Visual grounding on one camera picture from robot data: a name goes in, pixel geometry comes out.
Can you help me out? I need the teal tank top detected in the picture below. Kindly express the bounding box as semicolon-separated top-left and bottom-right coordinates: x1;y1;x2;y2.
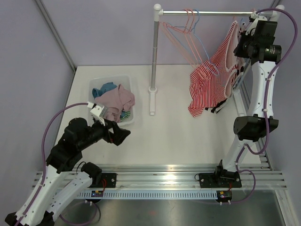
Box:
92;82;117;99

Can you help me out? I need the white clothes rack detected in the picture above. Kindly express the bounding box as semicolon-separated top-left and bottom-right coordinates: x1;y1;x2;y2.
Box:
148;3;285;116

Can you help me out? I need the aluminium mounting rail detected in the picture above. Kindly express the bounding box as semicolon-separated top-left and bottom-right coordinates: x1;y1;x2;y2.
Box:
32;94;289;191

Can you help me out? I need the translucent plastic basket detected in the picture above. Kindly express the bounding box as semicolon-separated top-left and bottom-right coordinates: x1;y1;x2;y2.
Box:
88;74;135;126

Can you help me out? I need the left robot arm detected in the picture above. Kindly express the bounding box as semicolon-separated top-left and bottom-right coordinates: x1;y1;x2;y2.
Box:
5;118;131;226

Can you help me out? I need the black white striped garment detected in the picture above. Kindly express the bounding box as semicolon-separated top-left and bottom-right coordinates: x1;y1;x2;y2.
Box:
205;98;229;114

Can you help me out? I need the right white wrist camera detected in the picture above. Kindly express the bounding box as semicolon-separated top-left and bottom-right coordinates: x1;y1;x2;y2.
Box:
246;12;267;35

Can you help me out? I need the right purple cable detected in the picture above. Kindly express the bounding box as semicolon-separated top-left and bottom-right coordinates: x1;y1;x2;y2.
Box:
235;8;298;205

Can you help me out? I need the green striped tank top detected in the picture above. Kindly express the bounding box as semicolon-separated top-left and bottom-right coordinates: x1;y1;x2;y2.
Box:
120;111;131;121

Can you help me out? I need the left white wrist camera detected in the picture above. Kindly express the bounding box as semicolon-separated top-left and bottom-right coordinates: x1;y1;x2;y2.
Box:
87;102;108;126

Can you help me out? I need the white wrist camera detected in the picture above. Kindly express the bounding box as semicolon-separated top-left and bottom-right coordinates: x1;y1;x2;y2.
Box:
87;102;108;126
246;12;267;35

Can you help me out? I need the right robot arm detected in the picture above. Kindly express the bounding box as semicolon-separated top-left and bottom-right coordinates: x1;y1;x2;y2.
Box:
198;16;282;188

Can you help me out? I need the mauve tank top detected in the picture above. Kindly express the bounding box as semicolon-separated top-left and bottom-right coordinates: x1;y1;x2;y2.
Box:
95;84;135;123

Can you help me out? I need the red striped tank top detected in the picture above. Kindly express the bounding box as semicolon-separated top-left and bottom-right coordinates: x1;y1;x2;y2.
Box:
188;20;246;117

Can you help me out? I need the white slotted cable duct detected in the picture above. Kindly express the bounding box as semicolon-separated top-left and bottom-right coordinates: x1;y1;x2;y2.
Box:
76;190;217;200

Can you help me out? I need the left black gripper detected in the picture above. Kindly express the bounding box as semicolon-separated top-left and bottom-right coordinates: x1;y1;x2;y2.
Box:
78;115;130;150

